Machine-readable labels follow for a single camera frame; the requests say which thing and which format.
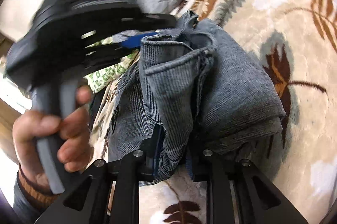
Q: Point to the green patterned quilt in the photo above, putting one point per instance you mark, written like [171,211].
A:
[101,78]

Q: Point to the person left hand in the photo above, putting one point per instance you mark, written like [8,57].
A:
[52,139]

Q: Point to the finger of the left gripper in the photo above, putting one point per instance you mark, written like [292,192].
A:
[133,42]

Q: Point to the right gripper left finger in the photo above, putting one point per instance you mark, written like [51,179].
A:
[108,192]

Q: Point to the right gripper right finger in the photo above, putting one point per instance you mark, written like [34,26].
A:
[238,192]

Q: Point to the leaf print blanket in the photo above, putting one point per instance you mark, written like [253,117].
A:
[295,43]

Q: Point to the blue denim jeans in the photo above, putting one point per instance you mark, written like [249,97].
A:
[195,81]

